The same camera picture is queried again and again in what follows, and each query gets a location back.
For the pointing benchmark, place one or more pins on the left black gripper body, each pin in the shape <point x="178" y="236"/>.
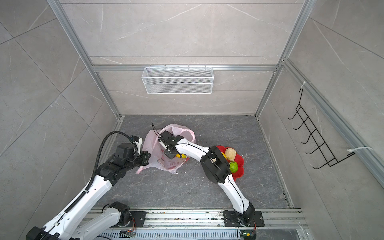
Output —
<point x="141" y="159"/>

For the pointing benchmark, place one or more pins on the yellow fake banana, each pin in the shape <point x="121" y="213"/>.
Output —
<point x="182" y="156"/>

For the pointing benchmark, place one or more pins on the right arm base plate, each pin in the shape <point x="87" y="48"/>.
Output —
<point x="234" y="219"/>

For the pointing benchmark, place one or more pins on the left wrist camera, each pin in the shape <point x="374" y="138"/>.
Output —
<point x="126" y="151"/>

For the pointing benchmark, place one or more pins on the beige round fake fruit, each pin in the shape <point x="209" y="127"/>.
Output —
<point x="230" y="154"/>

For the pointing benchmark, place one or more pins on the white wire mesh basket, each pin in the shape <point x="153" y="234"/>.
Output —
<point x="178" y="80"/>

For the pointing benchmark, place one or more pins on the black wire hook rack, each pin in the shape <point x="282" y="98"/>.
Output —
<point x="315" y="136"/>

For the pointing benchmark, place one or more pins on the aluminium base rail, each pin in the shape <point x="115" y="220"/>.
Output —
<point x="204" y="225"/>

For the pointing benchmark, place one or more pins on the red flower-shaped plate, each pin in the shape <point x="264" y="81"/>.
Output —
<point x="235" y="161"/>

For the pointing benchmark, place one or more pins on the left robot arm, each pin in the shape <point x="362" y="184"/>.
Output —
<point x="67" y="224"/>

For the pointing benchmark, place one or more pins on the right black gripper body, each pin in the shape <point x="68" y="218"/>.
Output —
<point x="169" y="154"/>

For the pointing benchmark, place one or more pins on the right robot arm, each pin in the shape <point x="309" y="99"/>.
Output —
<point x="217" y="170"/>

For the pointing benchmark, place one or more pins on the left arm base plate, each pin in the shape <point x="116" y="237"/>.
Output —
<point x="135" y="219"/>

